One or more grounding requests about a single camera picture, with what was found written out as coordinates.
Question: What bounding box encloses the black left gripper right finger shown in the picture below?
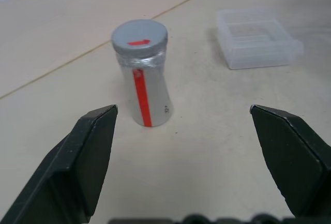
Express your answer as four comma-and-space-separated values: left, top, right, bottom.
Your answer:
249, 104, 331, 219

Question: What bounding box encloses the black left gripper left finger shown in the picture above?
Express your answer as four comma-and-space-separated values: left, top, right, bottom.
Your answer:
0, 104, 119, 224

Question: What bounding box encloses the clear plastic box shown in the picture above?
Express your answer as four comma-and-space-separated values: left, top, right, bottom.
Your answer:
216, 7, 305, 70

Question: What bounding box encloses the grey vial with red stripe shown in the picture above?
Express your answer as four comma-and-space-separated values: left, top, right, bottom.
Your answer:
116, 50, 174, 128

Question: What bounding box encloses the grey jar lid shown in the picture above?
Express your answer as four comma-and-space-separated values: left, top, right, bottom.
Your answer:
111, 19, 169, 59

